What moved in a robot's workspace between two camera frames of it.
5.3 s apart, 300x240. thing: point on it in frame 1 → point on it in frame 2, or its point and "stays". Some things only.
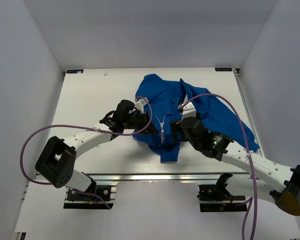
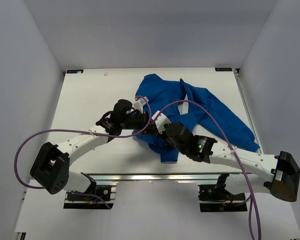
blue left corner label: (74, 71) stays
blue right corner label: (223, 69) stays
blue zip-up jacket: (163, 100) stays
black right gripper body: (175, 127) → (164, 136)
